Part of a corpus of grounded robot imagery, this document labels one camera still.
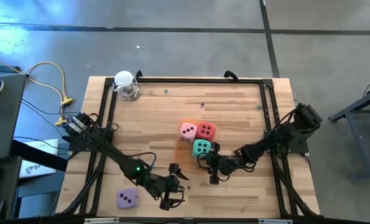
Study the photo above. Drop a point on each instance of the large purple foam die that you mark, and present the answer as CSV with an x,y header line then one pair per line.
x,y
127,199

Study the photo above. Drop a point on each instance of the black desk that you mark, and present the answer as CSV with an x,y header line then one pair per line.
x,y
1,124

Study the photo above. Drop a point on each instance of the black desk crossbar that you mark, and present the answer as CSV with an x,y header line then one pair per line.
x,y
38,155

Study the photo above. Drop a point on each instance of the large teal foam die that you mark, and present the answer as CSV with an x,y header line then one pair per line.
x,y
201,148

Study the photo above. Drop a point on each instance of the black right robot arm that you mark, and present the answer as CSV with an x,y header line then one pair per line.
x,y
275,140

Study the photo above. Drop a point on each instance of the dark computer workstation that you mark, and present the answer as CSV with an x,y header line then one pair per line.
x,y
1,186

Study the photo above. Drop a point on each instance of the white metal bracket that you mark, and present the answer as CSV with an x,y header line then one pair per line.
x,y
101,220
275,221

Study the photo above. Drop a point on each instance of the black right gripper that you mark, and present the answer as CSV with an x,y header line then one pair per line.
x,y
219,163

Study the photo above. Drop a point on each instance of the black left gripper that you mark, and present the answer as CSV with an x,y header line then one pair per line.
x,y
166,188

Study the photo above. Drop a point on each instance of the black aluminium table frame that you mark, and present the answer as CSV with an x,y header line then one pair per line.
x,y
203,80

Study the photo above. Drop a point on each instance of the large red foam die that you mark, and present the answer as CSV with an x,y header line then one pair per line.
x,y
206,131

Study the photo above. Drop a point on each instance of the orange translucent plastic bin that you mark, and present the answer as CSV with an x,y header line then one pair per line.
x,y
183,160

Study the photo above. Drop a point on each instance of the blue-grey metal table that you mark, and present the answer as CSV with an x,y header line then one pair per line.
x,y
358,105

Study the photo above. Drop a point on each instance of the large pink foam die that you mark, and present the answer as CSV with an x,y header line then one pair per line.
x,y
187,132

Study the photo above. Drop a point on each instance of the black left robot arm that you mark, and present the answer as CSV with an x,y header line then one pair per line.
x,y
119,155

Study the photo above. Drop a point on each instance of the white cardboard box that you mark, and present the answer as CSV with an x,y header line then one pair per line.
x,y
38,161

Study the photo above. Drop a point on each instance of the white mushroom-shaped lamp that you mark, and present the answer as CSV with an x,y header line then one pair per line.
x,y
123,78

